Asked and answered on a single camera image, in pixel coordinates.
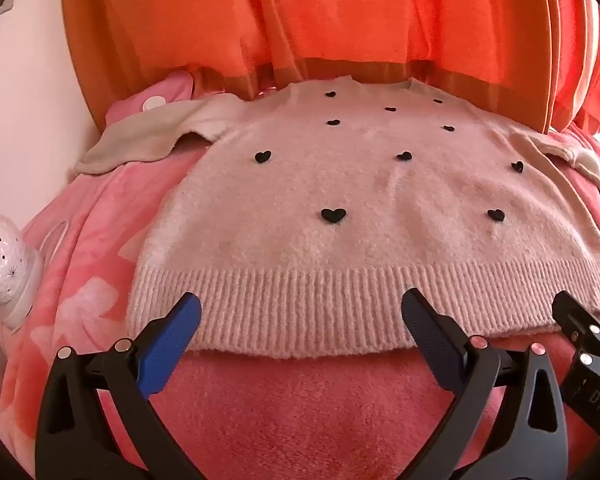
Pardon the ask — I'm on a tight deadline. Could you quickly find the pink pillow with white dots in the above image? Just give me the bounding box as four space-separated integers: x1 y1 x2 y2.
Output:
104 71 197 128

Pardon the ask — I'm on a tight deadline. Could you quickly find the orange curtain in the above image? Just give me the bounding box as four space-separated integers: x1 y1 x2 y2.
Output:
60 0 600 137

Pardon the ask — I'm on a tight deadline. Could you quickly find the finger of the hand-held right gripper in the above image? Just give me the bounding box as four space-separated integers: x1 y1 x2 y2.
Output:
551 290 600 367

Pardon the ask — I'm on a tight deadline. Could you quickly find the white perforated ball lamp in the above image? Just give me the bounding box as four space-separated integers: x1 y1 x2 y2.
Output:
0 212 46 332

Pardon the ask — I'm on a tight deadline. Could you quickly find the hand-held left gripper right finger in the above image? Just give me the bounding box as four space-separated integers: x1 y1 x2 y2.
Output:
401 287 569 480

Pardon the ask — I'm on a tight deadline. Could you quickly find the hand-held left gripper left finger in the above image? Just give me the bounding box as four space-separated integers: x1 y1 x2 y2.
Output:
35 291 203 480

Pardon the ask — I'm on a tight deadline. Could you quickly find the pink bow-print blanket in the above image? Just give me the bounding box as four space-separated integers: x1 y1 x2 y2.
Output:
0 130 600 461

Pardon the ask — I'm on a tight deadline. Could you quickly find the pink sweater with black hearts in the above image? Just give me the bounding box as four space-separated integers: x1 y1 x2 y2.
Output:
70 76 600 361

